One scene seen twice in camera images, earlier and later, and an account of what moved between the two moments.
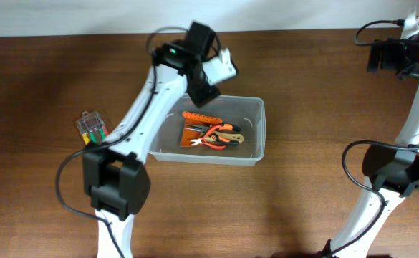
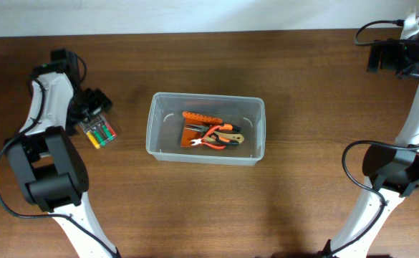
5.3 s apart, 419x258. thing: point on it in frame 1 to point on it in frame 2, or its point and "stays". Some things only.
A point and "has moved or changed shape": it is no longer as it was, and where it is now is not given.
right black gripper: [389, 49] stays
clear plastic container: [229, 130] stays
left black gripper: [203, 97] to [101, 102]
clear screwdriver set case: [92, 128] has moved or changed shape
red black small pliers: [202, 140] stays
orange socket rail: [193, 118] stays
